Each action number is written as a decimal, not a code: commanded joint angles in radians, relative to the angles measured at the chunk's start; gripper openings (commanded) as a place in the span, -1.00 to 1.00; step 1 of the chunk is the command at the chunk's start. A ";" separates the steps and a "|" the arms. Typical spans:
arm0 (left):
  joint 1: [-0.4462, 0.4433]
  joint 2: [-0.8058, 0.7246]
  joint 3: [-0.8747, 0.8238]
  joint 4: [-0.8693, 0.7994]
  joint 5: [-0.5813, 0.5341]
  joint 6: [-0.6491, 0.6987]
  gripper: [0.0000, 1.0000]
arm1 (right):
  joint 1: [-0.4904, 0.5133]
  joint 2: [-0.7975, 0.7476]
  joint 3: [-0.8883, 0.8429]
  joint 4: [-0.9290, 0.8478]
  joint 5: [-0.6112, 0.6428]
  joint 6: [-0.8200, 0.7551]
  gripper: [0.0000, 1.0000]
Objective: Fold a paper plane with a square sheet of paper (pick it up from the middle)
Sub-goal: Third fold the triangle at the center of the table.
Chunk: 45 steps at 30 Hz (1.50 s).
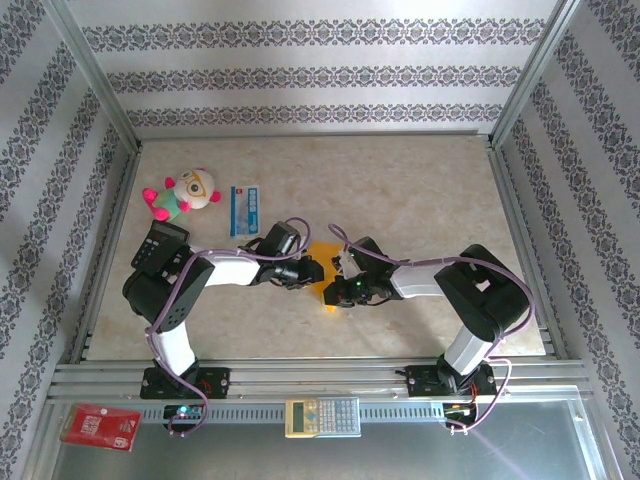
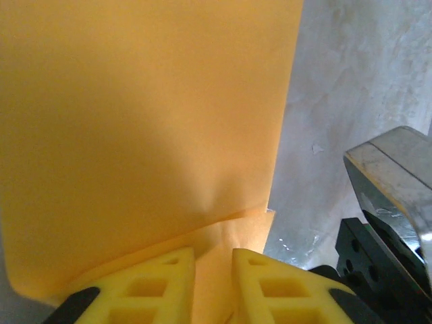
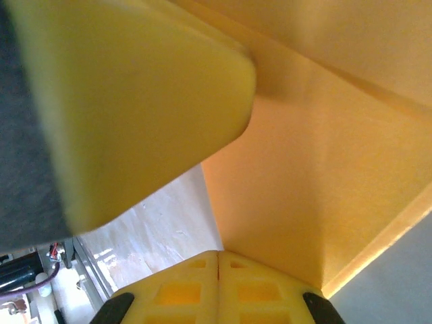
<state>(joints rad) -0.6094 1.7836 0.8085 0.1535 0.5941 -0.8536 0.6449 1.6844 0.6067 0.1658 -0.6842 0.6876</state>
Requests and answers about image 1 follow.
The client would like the orange paper sheet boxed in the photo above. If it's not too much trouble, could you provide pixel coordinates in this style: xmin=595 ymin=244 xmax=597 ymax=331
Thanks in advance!
xmin=305 ymin=241 xmax=346 ymax=315

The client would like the blue white packet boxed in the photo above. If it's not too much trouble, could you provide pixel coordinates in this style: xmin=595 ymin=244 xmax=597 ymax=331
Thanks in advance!
xmin=228 ymin=183 xmax=262 ymax=240

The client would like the beige scientific calculator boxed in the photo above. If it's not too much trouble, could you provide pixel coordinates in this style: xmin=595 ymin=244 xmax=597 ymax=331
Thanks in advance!
xmin=284 ymin=396 xmax=362 ymax=440

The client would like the white pink plush toy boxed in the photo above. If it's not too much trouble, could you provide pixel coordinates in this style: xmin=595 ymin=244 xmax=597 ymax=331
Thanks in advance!
xmin=142 ymin=167 xmax=223 ymax=224

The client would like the black desk calculator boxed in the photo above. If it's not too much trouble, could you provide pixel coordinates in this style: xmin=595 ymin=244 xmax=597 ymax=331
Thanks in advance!
xmin=130 ymin=219 xmax=190 ymax=275

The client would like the small controller board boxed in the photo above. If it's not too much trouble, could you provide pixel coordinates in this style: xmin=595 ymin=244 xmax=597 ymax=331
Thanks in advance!
xmin=163 ymin=403 xmax=207 ymax=422
xmin=443 ymin=401 xmax=477 ymax=420

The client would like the grey metal panel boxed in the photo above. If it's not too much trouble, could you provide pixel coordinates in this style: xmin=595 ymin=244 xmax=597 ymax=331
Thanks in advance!
xmin=47 ymin=384 xmax=609 ymax=480

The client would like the red card box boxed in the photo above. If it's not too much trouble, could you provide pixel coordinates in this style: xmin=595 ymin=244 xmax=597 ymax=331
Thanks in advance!
xmin=58 ymin=403 xmax=142 ymax=453

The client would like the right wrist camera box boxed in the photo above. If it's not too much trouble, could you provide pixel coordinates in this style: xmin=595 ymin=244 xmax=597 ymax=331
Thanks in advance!
xmin=333 ymin=247 xmax=359 ymax=274

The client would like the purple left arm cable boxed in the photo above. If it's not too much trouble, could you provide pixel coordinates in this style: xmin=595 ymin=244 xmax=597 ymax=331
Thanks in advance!
xmin=144 ymin=217 xmax=312 ymax=439

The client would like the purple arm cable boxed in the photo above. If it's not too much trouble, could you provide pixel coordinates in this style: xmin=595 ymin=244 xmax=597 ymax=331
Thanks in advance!
xmin=144 ymin=217 xmax=312 ymax=439
xmin=327 ymin=223 xmax=536 ymax=434

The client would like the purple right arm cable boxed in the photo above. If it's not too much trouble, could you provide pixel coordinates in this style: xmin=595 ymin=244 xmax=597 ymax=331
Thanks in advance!
xmin=327 ymin=223 xmax=536 ymax=434

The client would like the aluminium mounting rail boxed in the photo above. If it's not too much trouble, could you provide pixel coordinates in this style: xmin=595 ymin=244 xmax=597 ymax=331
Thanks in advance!
xmin=47 ymin=357 xmax=594 ymax=401

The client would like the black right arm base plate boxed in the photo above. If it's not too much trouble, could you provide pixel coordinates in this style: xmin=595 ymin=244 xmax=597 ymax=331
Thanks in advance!
xmin=405 ymin=364 xmax=499 ymax=399

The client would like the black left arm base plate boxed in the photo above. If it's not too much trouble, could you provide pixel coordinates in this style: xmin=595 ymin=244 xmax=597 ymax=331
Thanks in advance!
xmin=139 ymin=366 xmax=232 ymax=400

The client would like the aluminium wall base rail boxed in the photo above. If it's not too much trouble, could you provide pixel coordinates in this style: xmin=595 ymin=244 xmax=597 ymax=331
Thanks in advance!
xmin=135 ymin=129 xmax=494 ymax=144

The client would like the slotted grey cable duct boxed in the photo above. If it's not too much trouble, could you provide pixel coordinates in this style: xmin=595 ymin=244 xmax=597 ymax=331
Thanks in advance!
xmin=139 ymin=402 xmax=451 ymax=424

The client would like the aluminium side rail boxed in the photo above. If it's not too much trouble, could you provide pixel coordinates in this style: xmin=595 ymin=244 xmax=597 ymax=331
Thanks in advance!
xmin=67 ymin=142 xmax=144 ymax=364
xmin=487 ymin=139 xmax=570 ymax=360

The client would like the aluminium frame post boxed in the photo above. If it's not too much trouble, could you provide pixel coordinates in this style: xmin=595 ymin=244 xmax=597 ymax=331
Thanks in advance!
xmin=492 ymin=0 xmax=585 ymax=147
xmin=42 ymin=0 xmax=144 ymax=151

